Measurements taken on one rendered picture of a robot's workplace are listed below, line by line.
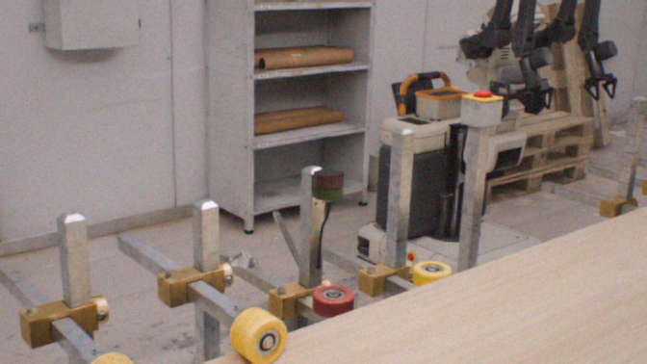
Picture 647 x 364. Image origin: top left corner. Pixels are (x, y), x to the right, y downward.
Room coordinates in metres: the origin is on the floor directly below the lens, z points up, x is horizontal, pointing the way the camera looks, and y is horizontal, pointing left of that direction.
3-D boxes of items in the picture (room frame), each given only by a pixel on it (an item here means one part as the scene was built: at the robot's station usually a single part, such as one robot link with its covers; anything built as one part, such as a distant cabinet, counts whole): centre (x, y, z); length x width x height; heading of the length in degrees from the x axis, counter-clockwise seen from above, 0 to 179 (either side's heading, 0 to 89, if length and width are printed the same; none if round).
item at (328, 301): (1.35, -0.03, 0.85); 0.08 x 0.08 x 0.11
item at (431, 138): (3.47, -0.56, 0.59); 0.55 x 0.34 x 0.83; 130
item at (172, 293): (1.30, 0.23, 0.95); 0.14 x 0.06 x 0.05; 130
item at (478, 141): (1.80, -0.38, 0.93); 0.05 x 0.05 x 0.45; 40
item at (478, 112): (1.80, -0.38, 1.18); 0.07 x 0.07 x 0.08; 40
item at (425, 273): (1.49, -0.24, 0.85); 0.08 x 0.08 x 0.11
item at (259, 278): (1.51, 0.09, 0.84); 0.43 x 0.03 x 0.04; 40
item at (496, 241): (3.40, -0.62, 0.16); 0.67 x 0.64 x 0.25; 40
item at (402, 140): (1.63, -0.18, 0.93); 0.04 x 0.04 x 0.48; 40
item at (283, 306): (1.46, 0.03, 0.85); 0.14 x 0.06 x 0.05; 130
